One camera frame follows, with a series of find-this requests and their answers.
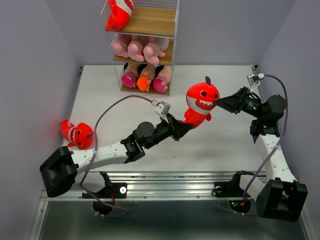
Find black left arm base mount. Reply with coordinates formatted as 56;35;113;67
80;172;129;218

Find boy doll pink shorts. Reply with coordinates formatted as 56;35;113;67
121;62;140;88

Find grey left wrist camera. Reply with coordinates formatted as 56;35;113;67
151;100;171;123

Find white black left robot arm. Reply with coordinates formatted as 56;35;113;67
39;114;193;198

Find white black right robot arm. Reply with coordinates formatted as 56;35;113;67
212;87;308;222

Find aluminium mounting rail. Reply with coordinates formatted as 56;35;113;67
39;170;273;202

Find red fish plush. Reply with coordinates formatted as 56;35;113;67
181;76;220;129
105;0;135;32

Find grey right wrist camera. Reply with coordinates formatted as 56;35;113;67
246;73;265;93

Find boy doll orange shorts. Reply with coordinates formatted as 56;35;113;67
137;64;156;92

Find red shark plush left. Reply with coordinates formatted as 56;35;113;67
60;119;95;150

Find pink pig plush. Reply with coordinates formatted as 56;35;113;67
143;36;170;65
111;33;132;58
127;35;148;62

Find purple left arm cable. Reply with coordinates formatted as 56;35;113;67
79;94;156;218

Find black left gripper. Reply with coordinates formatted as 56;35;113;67
144;112;193;150

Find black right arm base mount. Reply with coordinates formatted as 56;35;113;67
211;170;255;216

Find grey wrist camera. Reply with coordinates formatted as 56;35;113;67
151;100;171;123
246;73;265;93

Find wooden three-tier wire shelf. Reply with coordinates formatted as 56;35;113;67
100;0;180;95

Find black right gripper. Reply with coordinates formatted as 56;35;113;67
213;86;265;120

